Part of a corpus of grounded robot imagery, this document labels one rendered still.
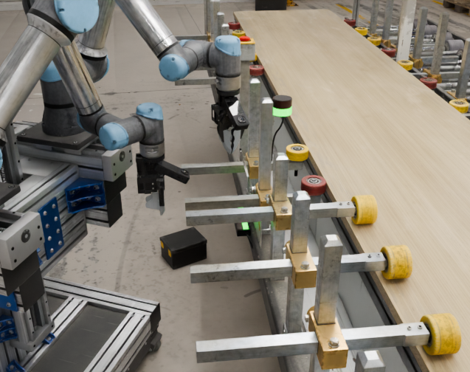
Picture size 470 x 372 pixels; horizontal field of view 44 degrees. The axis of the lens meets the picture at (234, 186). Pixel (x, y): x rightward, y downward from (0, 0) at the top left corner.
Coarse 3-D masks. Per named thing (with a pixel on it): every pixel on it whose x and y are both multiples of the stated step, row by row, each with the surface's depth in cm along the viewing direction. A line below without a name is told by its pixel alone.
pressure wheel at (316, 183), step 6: (306, 180) 184; (312, 180) 183; (318, 180) 184; (324, 180) 184; (306, 186) 182; (312, 186) 181; (318, 186) 181; (324, 186) 182; (312, 192) 181; (318, 192) 182; (324, 192) 183
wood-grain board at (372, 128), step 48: (288, 48) 327; (336, 48) 327; (336, 96) 256; (384, 96) 256; (432, 96) 256; (336, 144) 210; (384, 144) 210; (432, 144) 210; (336, 192) 178; (384, 192) 178; (432, 192) 178; (384, 240) 155; (432, 240) 155; (384, 288) 137; (432, 288) 137
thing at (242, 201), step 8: (184, 200) 182; (192, 200) 182; (200, 200) 182; (208, 200) 182; (216, 200) 182; (224, 200) 182; (232, 200) 182; (240, 200) 182; (248, 200) 183; (256, 200) 183; (312, 200) 185; (320, 200) 186; (192, 208) 182; (200, 208) 182; (208, 208) 183; (216, 208) 183; (224, 208) 183
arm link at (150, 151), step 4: (140, 144) 169; (160, 144) 169; (164, 144) 171; (140, 148) 170; (144, 148) 169; (148, 148) 169; (152, 148) 168; (156, 148) 169; (160, 148) 170; (164, 148) 172; (140, 152) 171; (144, 152) 169; (148, 152) 169; (152, 152) 168; (156, 152) 169; (160, 152) 170; (164, 152) 172; (144, 156) 171; (148, 156) 170; (152, 156) 170; (156, 156) 170
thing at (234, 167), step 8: (272, 160) 208; (288, 160) 208; (184, 168) 203; (192, 168) 203; (200, 168) 204; (208, 168) 204; (216, 168) 204; (224, 168) 205; (232, 168) 205; (240, 168) 205; (248, 168) 206; (272, 168) 207; (288, 168) 208; (296, 168) 208
